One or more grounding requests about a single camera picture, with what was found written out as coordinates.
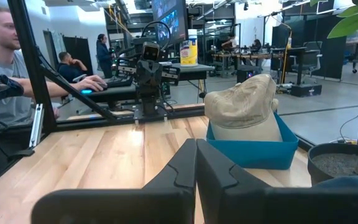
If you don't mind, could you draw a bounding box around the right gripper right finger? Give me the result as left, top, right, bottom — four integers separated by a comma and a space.
196, 139, 358, 224

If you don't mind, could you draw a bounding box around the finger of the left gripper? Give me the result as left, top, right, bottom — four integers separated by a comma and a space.
135, 60, 150, 90
149, 60, 165, 90

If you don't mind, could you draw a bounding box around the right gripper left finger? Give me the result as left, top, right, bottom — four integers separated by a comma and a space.
31, 138, 198, 224

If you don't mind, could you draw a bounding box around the blue denim baseball cap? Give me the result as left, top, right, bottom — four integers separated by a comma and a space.
314, 175, 358, 189

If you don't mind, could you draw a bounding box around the black keyboard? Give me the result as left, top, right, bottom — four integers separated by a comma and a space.
104, 76, 135, 88

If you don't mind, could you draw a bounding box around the person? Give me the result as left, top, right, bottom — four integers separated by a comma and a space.
57, 51, 89, 84
250, 39, 263, 53
96, 33, 115, 79
221, 32, 239, 53
0, 6, 108, 125

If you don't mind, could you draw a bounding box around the black desk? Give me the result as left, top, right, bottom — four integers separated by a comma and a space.
82, 63, 216, 110

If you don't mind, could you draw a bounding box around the yellow white wipes canister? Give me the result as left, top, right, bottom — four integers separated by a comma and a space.
179, 28, 199, 67

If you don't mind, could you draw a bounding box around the black glowing computer mouse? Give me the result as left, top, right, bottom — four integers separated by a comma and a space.
79, 88, 109, 95

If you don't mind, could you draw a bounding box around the black plant pot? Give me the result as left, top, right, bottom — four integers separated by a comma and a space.
306, 142, 358, 187

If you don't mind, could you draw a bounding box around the blue plastic bin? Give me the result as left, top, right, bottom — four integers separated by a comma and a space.
206, 111, 300, 171

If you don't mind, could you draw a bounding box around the small black box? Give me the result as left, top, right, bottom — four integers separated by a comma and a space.
236, 64, 263, 84

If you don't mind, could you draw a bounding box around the long wooden table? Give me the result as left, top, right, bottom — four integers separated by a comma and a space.
211, 51, 287, 62

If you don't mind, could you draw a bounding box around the black floor box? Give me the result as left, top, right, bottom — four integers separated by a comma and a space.
290, 83, 323, 98

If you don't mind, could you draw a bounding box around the black office chair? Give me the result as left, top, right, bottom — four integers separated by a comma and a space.
289, 40, 324, 78

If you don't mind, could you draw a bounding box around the black partition panel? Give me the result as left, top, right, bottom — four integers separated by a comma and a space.
271, 14, 348, 81

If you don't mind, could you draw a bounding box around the green leafy potted tree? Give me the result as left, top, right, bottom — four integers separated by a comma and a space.
309, 0, 358, 175

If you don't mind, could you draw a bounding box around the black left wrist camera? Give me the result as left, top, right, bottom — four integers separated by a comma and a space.
142, 41, 161, 62

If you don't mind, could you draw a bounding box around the large monitor showing camera feeds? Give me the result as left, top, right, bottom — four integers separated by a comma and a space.
150, 0, 189, 47

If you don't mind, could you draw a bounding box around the silver aluminium bracket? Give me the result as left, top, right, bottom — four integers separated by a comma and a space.
29, 103, 45, 149

